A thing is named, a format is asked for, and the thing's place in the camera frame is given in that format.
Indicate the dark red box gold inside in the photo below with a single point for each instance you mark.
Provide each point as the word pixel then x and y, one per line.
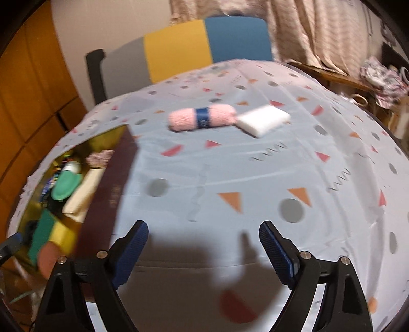
pixel 111 198

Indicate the brown makeup sponge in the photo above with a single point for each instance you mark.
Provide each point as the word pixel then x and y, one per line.
pixel 51 255

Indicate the black scrunchie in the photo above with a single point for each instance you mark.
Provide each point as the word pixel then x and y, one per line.
pixel 32 228

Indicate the cream cloth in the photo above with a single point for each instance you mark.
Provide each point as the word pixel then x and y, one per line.
pixel 83 194

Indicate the orange wooden wardrobe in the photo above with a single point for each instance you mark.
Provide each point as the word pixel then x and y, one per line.
pixel 32 95

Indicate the pile of floral clothes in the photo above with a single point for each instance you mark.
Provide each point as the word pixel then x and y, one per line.
pixel 380 76

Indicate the beige patterned curtain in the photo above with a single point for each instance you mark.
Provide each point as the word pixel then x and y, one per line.
pixel 319 32

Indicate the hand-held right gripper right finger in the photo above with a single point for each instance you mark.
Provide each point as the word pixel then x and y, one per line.
pixel 276 255

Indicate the wooden side desk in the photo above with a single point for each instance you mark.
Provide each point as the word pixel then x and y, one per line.
pixel 335 78

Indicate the light blue patterned tablecloth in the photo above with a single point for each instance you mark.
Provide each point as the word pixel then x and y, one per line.
pixel 223 166

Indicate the pink satin scrunchie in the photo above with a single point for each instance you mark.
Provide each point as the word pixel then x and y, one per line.
pixel 97 158

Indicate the white foam sponge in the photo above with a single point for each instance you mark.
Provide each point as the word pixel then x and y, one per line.
pixel 262 121

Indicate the green and yellow scrub sponge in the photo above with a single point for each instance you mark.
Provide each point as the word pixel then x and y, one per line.
pixel 41 233

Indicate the grey yellow blue chair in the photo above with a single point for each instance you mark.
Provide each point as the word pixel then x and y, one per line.
pixel 179 48

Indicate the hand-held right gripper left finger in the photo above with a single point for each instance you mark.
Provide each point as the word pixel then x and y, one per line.
pixel 131 252

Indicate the pink yarn skein blue band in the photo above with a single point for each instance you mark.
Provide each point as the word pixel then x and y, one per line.
pixel 183 118

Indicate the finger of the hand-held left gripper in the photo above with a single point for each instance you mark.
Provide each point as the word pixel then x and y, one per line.
pixel 11 245

